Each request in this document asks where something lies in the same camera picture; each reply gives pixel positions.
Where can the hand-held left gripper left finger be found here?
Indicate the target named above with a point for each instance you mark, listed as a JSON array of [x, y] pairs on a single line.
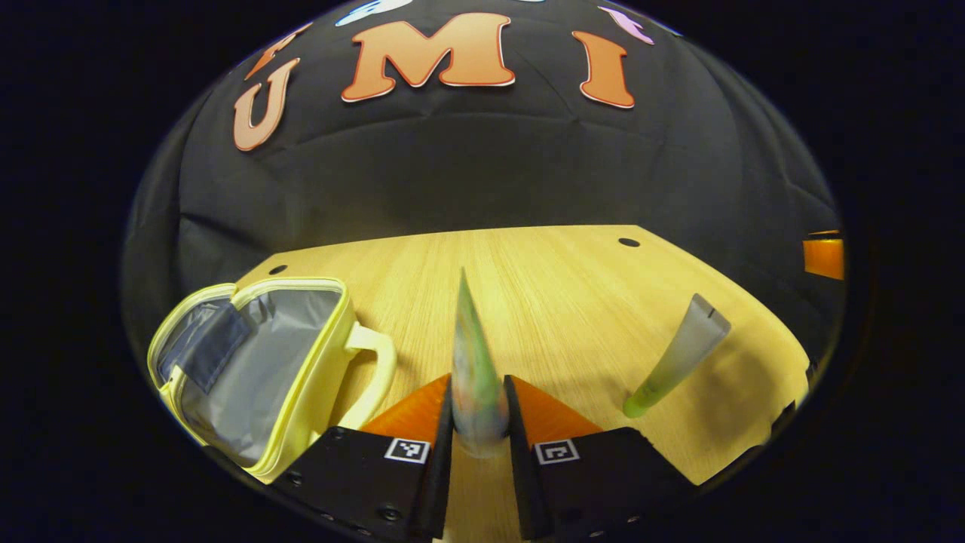
[[441, 467]]

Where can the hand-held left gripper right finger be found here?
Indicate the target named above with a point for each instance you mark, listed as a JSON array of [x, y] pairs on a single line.
[[520, 467]]

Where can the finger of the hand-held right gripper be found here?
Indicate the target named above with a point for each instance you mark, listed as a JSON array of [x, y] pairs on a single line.
[[825, 260]]

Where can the white green-label tube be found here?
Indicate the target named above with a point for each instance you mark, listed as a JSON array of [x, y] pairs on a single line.
[[476, 377]]

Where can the translucent green-cap tube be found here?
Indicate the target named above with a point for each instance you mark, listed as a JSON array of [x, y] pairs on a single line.
[[682, 351]]

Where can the pale yellow suitcase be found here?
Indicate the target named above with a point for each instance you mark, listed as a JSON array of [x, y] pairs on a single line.
[[264, 369]]

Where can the black backdrop cloth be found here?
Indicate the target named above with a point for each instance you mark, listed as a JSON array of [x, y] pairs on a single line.
[[490, 166]]

